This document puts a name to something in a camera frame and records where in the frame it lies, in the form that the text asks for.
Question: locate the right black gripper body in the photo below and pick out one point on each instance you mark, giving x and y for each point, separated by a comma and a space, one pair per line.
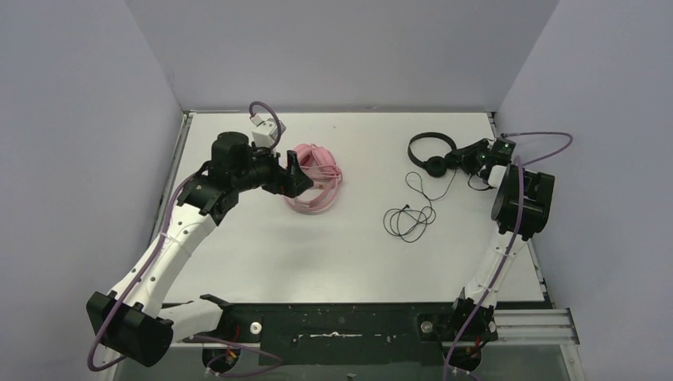
474, 159

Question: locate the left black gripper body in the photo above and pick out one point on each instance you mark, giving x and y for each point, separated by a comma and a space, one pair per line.
286, 175

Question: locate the pink over-ear headphones with cable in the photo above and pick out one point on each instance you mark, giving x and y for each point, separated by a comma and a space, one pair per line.
319, 164

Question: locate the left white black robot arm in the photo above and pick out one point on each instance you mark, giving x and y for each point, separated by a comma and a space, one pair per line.
130, 321

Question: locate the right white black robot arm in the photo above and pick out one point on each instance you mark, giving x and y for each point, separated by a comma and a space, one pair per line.
521, 209

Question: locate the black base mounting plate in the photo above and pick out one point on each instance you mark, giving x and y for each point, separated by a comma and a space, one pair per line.
223, 359

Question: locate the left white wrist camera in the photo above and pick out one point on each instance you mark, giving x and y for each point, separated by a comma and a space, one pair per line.
266, 131

